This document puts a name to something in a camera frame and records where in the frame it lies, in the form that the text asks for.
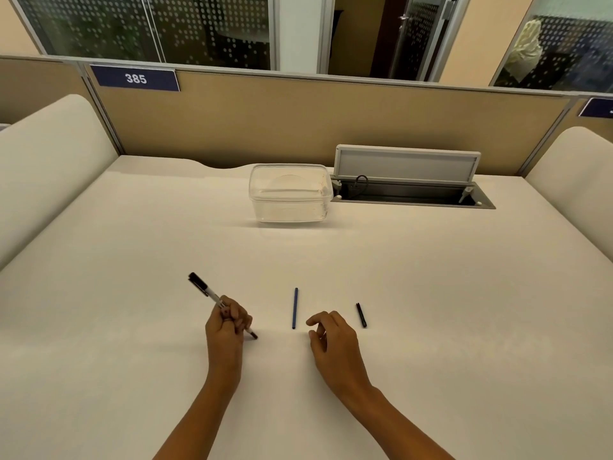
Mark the person's left hand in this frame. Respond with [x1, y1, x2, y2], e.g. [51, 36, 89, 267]
[205, 296, 253, 375]

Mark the cream side divider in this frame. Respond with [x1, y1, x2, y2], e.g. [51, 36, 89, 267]
[0, 94, 120, 272]
[524, 126, 613, 262]

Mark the black and white pen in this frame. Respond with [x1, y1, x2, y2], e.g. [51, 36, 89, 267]
[188, 272, 258, 340]

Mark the blue number sign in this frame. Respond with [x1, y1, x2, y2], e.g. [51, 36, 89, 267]
[578, 97, 613, 119]
[89, 65, 181, 92]

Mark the dotted glass window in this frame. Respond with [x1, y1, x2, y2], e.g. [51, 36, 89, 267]
[489, 0, 613, 94]
[9, 0, 279, 71]

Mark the grey desk cable box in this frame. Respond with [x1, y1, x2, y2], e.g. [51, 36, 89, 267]
[330, 144, 497, 210]

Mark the glass door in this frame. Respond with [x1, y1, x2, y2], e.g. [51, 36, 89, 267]
[387, 0, 460, 82]

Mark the person's right hand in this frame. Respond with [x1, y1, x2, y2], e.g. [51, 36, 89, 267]
[306, 310, 373, 393]

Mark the beige desk partition panel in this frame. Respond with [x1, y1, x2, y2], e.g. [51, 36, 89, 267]
[0, 55, 613, 177]

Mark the clear plastic container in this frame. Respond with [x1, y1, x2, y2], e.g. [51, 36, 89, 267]
[248, 164, 334, 224]

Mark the person's left forearm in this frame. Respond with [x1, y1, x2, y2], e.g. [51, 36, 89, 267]
[152, 365, 240, 460]

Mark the person's right forearm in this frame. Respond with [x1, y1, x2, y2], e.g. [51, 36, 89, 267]
[335, 382, 456, 460]

